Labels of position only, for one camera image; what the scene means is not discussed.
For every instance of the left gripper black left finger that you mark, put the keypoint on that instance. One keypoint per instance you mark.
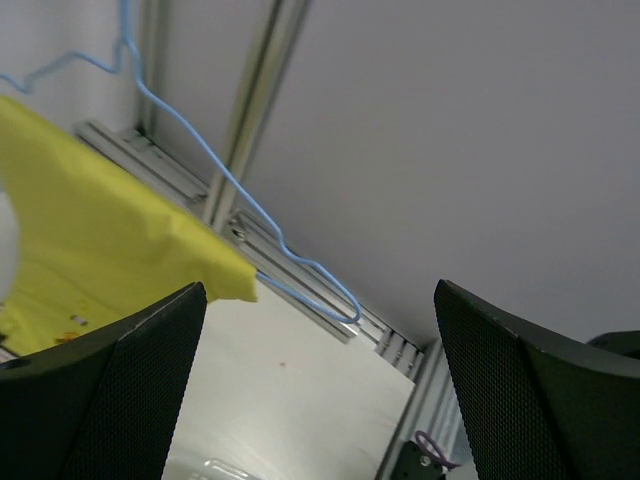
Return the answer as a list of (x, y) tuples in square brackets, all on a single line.
[(104, 405)]

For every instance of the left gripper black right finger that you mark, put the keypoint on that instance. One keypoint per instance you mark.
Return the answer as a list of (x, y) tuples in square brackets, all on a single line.
[(536, 404)]

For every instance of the yellow trousers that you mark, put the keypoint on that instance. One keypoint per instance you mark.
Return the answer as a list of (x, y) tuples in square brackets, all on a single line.
[(95, 244)]

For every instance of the blue hanger of yellow trousers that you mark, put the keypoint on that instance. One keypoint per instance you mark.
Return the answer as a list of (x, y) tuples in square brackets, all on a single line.
[(125, 42)]

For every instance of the white plastic basket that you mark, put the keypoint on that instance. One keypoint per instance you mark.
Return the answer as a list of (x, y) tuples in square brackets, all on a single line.
[(195, 468)]

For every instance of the aluminium frame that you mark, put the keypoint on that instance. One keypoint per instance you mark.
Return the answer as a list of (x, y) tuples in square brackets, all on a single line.
[(280, 390)]

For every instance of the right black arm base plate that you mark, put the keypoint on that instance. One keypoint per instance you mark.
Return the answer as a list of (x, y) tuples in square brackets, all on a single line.
[(413, 464)]

